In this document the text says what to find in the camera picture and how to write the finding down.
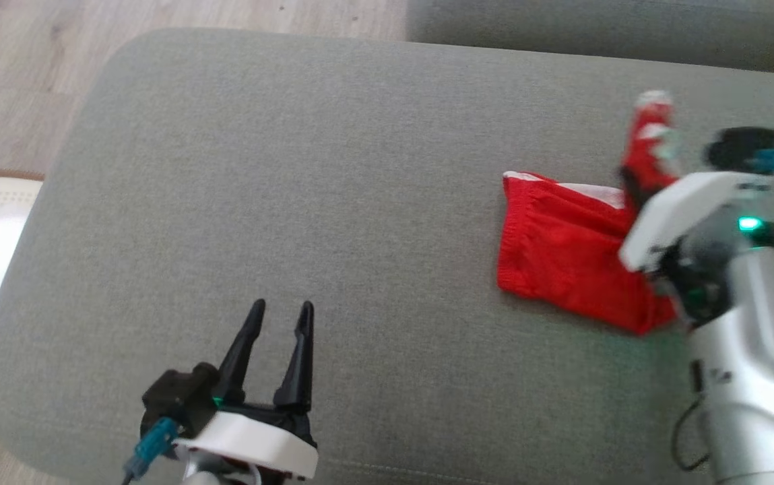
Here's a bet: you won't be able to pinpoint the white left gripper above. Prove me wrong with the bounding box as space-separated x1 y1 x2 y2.
172 299 319 481

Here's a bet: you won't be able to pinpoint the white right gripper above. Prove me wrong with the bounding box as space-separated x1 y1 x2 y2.
618 168 774 328

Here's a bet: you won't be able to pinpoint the red shorts with white trim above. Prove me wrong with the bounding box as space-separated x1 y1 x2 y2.
496 90 680 336

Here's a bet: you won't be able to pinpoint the large grey sofa seat cushion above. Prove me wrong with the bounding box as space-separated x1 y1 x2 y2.
0 27 774 485

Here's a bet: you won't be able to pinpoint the narrow grey sofa seat cushion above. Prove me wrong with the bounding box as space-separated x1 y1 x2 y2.
406 0 774 75

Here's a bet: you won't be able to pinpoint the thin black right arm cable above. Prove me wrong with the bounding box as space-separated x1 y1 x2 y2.
671 394 714 472

